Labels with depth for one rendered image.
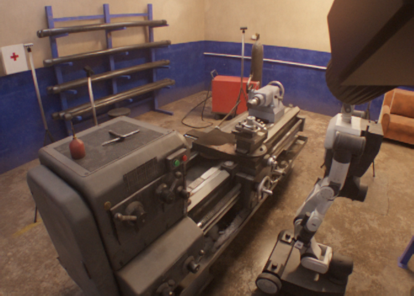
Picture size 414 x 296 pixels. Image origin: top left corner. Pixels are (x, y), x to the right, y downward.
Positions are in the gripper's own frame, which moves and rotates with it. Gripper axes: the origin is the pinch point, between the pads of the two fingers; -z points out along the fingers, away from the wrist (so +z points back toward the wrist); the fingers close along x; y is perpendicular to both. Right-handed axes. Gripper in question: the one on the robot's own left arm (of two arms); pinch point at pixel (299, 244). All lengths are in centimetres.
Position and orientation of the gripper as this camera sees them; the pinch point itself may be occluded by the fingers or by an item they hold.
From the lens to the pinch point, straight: 180.5
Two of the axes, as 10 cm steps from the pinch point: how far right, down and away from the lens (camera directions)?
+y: -5.1, 3.8, -7.7
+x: -8.4, -4.0, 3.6
